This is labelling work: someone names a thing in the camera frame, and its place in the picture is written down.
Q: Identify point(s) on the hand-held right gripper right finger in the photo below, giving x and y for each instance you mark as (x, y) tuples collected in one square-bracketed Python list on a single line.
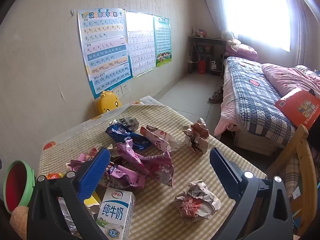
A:
[(223, 166)]

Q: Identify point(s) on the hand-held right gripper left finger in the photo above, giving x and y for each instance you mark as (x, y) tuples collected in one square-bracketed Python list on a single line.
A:
[(93, 172)]

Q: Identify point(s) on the small pink packet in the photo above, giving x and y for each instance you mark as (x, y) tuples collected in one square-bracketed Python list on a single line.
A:
[(80, 160)]

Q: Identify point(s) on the purple snack wrapper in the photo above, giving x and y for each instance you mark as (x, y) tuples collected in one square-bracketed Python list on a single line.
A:
[(120, 177)]

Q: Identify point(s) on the black and white paper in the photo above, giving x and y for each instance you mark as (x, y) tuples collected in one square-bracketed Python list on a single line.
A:
[(127, 123)]

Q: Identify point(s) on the pink and white wrapper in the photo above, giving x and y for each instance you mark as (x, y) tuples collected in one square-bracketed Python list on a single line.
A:
[(160, 137)]

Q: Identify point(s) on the green bin with red inside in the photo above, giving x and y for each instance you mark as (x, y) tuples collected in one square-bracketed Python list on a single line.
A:
[(17, 185)]

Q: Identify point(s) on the yellow wrapper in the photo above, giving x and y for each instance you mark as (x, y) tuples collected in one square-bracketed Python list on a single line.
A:
[(92, 201)]

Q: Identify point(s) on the orange wrapper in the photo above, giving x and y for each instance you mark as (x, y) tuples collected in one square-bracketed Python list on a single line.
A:
[(56, 175)]

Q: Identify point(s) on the crumpled reddish paper ball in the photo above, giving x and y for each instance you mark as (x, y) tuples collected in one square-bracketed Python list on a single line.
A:
[(197, 202), (197, 135)]

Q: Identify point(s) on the white milk carton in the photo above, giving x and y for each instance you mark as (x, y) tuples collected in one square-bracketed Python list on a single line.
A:
[(115, 210)]

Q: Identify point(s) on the blue cookie wrapper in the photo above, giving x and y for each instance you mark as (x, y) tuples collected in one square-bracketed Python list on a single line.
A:
[(117, 132)]

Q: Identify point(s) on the silver foil wrapper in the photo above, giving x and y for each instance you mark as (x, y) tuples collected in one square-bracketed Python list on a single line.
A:
[(65, 212)]

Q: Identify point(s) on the pink bed sheet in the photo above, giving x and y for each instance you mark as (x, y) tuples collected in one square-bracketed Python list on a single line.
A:
[(226, 115)]

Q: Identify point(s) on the magenta foil wrapper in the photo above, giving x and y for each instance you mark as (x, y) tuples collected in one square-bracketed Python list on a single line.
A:
[(150, 165)]

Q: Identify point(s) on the plaid chair cushion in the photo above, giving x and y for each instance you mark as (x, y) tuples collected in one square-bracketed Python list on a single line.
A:
[(292, 175)]

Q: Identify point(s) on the pair of shoes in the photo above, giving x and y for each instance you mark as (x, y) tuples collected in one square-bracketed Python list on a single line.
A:
[(215, 96)]

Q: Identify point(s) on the yellow duck stool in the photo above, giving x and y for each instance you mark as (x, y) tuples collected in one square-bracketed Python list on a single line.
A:
[(110, 102)]

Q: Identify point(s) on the plaid bed blanket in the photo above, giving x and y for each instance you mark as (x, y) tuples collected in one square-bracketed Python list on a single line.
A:
[(255, 97)]

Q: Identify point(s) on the wooden chair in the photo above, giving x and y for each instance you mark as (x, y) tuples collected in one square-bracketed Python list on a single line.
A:
[(303, 160)]

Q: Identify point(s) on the red book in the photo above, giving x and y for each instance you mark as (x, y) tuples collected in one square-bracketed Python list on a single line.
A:
[(300, 105)]

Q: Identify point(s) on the red box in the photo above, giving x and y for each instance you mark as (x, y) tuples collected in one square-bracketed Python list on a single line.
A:
[(202, 67)]

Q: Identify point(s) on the pink quilt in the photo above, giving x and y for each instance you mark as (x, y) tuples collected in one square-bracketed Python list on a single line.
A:
[(287, 77)]

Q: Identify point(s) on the pink pillow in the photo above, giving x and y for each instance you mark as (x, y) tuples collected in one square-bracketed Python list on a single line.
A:
[(243, 51)]

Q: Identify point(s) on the dark shelf desk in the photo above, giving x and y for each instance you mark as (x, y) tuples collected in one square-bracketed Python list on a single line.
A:
[(215, 41)]

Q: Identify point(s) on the cream cloth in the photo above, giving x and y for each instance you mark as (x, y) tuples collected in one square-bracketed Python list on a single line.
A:
[(230, 38)]

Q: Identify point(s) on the boxes on shelf desk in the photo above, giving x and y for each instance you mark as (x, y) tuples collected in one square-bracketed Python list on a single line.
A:
[(200, 33)]

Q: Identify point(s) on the bright window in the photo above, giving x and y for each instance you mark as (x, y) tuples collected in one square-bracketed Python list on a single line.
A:
[(257, 12)]

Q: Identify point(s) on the sheer curtain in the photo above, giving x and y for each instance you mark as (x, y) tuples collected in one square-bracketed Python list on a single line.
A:
[(212, 5)]

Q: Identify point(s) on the white wall socket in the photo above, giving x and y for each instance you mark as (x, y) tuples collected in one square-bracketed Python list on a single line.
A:
[(118, 92), (125, 88)]

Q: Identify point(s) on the blue-bordered letter wall poster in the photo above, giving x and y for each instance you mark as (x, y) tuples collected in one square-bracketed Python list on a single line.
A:
[(105, 55)]

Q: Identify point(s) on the white chart wall poster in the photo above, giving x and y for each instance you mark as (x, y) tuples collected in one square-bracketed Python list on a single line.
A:
[(141, 50)]

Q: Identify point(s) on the green-bordered chart wall poster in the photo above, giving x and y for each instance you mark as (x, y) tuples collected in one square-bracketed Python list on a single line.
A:
[(162, 42)]

